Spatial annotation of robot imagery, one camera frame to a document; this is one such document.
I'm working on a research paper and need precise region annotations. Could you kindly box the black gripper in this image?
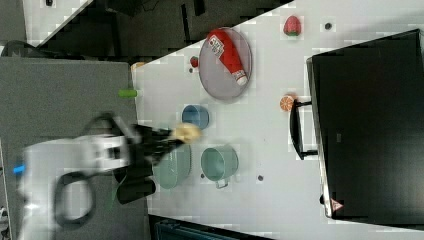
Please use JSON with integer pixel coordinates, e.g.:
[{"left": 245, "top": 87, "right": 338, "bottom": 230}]
[{"left": 129, "top": 124, "right": 184, "bottom": 167}]

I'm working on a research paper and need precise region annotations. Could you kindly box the toy orange slice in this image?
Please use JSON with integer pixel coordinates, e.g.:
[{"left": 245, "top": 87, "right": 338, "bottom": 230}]
[{"left": 280, "top": 95, "right": 295, "bottom": 112}]

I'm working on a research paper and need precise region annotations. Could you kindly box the red ketchup bottle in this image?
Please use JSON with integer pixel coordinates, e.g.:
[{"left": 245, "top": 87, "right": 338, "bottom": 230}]
[{"left": 207, "top": 29, "right": 248, "bottom": 86}]

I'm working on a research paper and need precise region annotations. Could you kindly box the peeled toy banana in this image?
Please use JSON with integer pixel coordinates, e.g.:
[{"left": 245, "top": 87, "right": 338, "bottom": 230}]
[{"left": 171, "top": 123, "right": 202, "bottom": 144}]

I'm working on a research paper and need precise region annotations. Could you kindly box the red toy strawberry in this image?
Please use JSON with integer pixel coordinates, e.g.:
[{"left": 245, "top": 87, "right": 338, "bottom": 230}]
[{"left": 283, "top": 16, "right": 302, "bottom": 36}]

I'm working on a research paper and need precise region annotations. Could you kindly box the green mug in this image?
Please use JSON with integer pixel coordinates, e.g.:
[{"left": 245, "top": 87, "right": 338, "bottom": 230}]
[{"left": 201, "top": 145, "right": 239, "bottom": 189}]

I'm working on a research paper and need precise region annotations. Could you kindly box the pink round plate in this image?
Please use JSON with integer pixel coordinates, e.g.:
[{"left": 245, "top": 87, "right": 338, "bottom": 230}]
[{"left": 198, "top": 28, "right": 252, "bottom": 102}]

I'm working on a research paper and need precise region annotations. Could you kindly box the small red toy fruit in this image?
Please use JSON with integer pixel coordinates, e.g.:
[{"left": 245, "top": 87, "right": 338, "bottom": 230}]
[{"left": 190, "top": 56, "right": 199, "bottom": 68}]

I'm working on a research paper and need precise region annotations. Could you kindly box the black toaster oven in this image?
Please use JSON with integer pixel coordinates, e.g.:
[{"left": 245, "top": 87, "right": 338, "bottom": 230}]
[{"left": 290, "top": 29, "right": 424, "bottom": 230}]

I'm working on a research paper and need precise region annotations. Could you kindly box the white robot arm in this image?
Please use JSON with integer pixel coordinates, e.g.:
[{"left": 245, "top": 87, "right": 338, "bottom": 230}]
[{"left": 18, "top": 112, "right": 199, "bottom": 240}]

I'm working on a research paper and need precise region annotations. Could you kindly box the green toy vegetable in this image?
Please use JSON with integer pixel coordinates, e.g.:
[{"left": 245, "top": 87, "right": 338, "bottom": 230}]
[{"left": 118, "top": 89, "right": 138, "bottom": 98}]

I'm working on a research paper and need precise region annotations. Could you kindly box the green perforated colander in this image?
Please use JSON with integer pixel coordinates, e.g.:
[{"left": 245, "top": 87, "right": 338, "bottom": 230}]
[{"left": 153, "top": 145, "right": 192, "bottom": 189}]

